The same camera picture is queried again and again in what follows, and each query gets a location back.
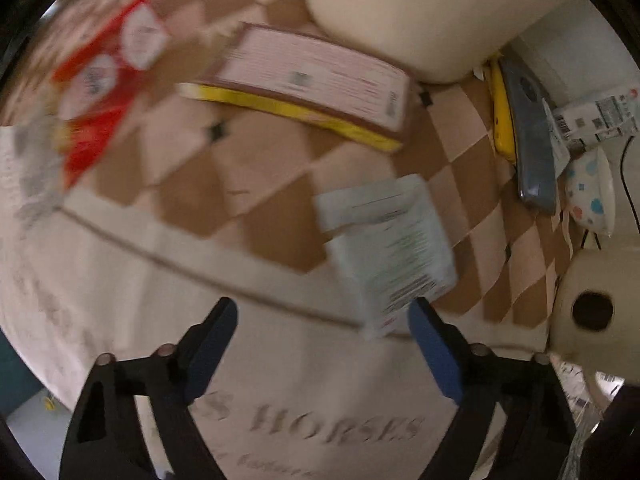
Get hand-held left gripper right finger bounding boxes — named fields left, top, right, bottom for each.
left=407, top=296, right=578, bottom=480

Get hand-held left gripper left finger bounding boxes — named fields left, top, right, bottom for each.
left=59, top=296, right=238, bottom=480

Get large pale green sachet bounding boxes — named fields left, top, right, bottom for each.
left=326, top=195, right=459, bottom=342

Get small pale green sachet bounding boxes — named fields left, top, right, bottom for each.
left=315, top=175, right=432, bottom=235

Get checkered counter mat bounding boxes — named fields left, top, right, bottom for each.
left=0, top=0, right=576, bottom=480

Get cream electric kettle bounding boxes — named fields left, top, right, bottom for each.
left=546, top=239, right=640, bottom=378

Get blue kitchen cabinet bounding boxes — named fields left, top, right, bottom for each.
left=0, top=332, right=47, bottom=413

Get white dotted bowl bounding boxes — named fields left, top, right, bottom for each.
left=565, top=147, right=617, bottom=239

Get grey smartphone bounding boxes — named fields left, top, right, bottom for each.
left=499, top=56, right=559, bottom=214

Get yellow flat case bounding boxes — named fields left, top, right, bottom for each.
left=486, top=57, right=518, bottom=162

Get red snack packet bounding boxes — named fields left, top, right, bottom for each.
left=14, top=0, right=169, bottom=226

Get white printed carton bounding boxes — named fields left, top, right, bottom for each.
left=547, top=87, right=640, bottom=153

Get pink and yellow box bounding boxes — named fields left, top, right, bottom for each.
left=179, top=22, right=417, bottom=154

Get cream chopstick holder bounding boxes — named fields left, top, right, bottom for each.
left=310, top=0, right=583, bottom=84

